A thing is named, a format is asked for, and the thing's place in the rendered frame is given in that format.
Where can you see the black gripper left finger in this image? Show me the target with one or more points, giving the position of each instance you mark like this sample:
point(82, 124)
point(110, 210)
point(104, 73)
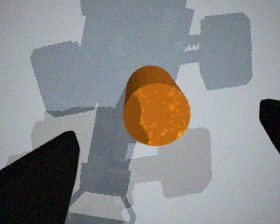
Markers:
point(36, 189)

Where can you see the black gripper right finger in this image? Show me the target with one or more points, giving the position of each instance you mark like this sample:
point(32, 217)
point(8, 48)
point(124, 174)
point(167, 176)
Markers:
point(270, 118)

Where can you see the orange knob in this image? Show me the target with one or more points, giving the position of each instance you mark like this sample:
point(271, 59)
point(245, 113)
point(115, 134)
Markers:
point(155, 110)

